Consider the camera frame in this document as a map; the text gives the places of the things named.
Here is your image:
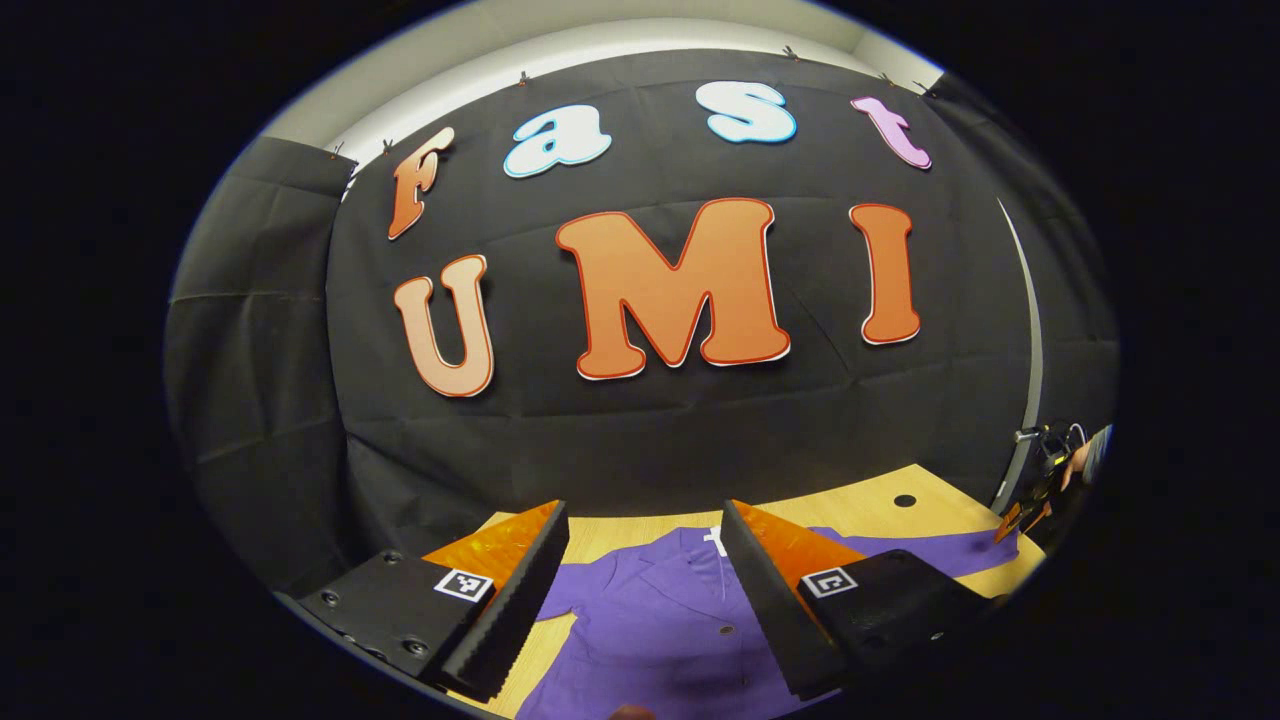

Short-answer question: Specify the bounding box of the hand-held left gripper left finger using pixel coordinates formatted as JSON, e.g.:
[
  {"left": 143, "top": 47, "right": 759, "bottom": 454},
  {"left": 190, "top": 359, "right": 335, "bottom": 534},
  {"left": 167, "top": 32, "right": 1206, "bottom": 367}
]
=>
[{"left": 290, "top": 500, "right": 571, "bottom": 703}]

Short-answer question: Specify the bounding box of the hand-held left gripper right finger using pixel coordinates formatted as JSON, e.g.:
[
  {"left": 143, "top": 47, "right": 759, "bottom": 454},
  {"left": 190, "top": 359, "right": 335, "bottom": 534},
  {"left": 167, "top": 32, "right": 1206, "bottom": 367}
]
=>
[{"left": 722, "top": 498, "right": 1001, "bottom": 701}]

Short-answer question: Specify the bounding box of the purple shirt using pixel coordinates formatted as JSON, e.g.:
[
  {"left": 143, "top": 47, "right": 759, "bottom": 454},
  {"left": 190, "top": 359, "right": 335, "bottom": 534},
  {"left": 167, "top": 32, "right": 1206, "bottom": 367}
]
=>
[{"left": 515, "top": 525, "right": 1021, "bottom": 720}]

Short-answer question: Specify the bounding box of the grey metal pole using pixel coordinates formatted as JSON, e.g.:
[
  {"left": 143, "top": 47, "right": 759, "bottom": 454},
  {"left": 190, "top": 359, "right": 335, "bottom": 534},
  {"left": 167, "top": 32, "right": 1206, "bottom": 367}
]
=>
[{"left": 990, "top": 197, "right": 1046, "bottom": 513}]

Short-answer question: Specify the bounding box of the row of black cloth clips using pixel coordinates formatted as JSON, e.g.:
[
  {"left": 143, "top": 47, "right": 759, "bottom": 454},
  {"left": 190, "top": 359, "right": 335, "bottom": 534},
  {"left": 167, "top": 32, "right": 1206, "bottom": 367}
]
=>
[{"left": 330, "top": 45, "right": 941, "bottom": 161}]

